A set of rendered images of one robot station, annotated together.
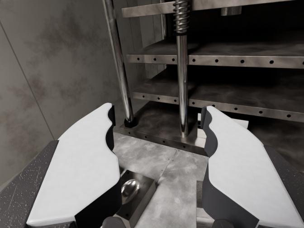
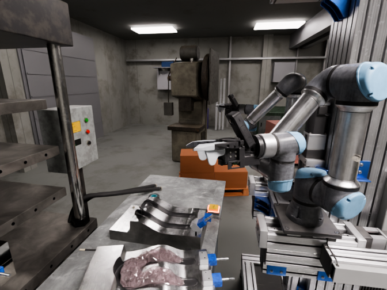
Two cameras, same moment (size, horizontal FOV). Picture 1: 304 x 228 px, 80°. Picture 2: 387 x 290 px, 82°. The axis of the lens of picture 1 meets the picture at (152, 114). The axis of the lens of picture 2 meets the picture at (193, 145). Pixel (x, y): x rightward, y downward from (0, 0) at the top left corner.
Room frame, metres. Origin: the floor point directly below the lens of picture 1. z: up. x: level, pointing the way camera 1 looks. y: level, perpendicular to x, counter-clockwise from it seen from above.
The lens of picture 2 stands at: (0.32, 0.55, 1.62)
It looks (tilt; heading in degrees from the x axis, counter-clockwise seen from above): 16 degrees down; 250
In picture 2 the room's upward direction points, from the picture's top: straight up
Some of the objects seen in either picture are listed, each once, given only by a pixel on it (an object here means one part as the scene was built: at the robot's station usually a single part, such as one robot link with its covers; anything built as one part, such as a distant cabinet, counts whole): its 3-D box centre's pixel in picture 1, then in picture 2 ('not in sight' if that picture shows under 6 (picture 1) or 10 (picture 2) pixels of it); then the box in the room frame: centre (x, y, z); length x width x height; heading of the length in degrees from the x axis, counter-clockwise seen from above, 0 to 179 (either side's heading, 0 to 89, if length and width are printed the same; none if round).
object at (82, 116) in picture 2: not in sight; (82, 207); (0.58, -1.11, 0.74); 0.30 x 0.22 x 1.47; 58
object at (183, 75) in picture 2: not in sight; (190, 105); (-1.29, -3.89, 1.19); 1.26 x 1.07 x 2.38; 59
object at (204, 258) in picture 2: not in sight; (213, 259); (-0.06, -0.19, 0.86); 0.13 x 0.05 x 0.05; 165
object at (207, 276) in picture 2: not in sight; (218, 279); (-0.03, -0.09, 0.86); 0.13 x 0.05 x 0.05; 165
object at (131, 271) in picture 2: not in sight; (152, 265); (0.21, -0.21, 0.90); 0.26 x 0.18 x 0.08; 165
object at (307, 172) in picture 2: not in sight; (310, 183); (-0.46, -0.09, 1.20); 0.13 x 0.12 x 0.14; 87
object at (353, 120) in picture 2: not in sight; (347, 144); (-0.45, 0.03, 1.41); 0.15 x 0.12 x 0.55; 87
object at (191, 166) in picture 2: not in sight; (211, 167); (-1.12, -2.46, 0.32); 1.15 x 0.92 x 0.64; 152
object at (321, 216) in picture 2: not in sight; (305, 207); (-0.46, -0.10, 1.09); 0.15 x 0.15 x 0.10
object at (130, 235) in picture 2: not in sight; (161, 220); (0.10, -0.55, 0.87); 0.50 x 0.26 x 0.14; 148
